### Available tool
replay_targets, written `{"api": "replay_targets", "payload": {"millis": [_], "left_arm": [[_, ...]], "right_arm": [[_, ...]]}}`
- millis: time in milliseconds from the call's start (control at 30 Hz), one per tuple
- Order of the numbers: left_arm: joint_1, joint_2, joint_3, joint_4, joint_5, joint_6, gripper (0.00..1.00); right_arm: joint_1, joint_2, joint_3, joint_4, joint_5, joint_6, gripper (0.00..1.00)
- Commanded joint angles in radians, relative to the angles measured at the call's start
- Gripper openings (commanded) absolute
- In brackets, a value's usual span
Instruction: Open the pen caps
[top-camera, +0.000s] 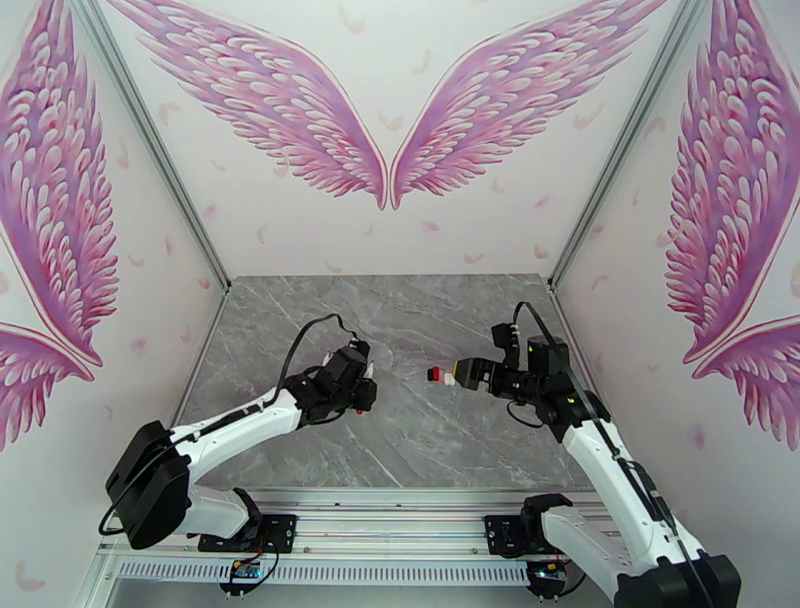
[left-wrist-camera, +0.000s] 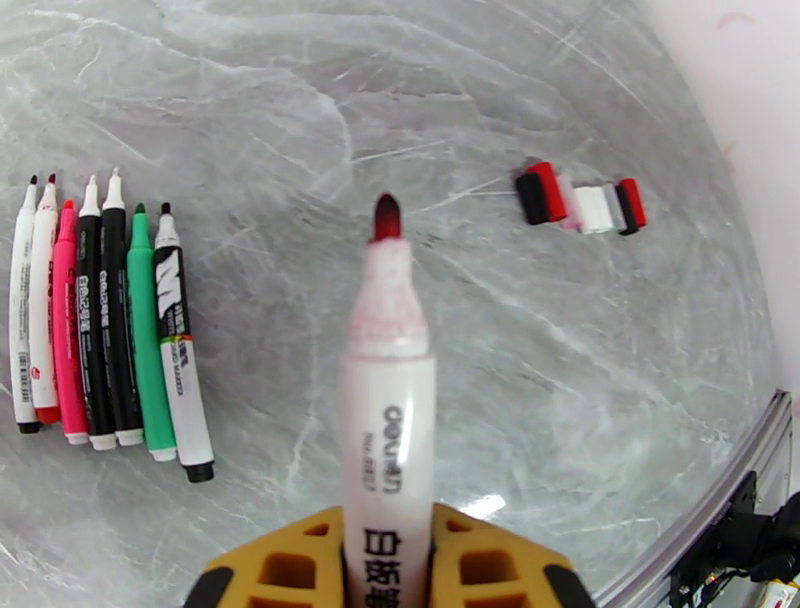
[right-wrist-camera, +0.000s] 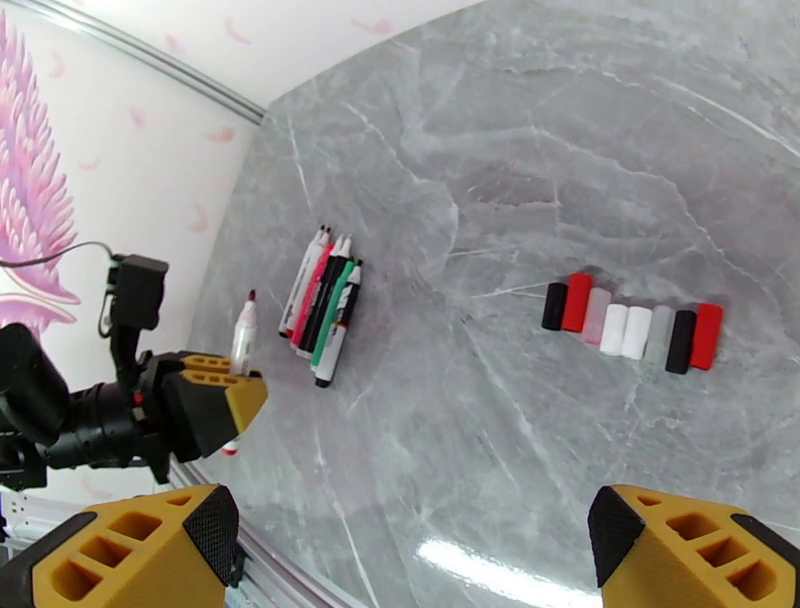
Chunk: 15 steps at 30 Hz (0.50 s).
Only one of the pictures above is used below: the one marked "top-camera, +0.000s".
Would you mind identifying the small circuit board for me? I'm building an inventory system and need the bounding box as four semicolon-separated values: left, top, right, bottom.
218;559;264;592
527;561;571;592

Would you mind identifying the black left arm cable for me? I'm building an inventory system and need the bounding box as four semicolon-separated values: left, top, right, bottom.
98;314;354;538

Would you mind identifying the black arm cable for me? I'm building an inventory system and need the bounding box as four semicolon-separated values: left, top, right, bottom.
512;301;701;608
98;314;354;538

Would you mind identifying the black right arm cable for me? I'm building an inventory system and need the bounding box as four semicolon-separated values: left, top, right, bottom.
512;301;701;608

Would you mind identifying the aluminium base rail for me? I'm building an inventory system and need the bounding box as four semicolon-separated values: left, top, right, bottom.
93;489;689;564

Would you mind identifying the perforated metal cable tray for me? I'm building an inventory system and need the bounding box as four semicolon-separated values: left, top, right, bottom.
115;559;533;586

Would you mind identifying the aluminium frame post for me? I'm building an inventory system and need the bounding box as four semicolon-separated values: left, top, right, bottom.
67;0;233;295
548;0;714;295

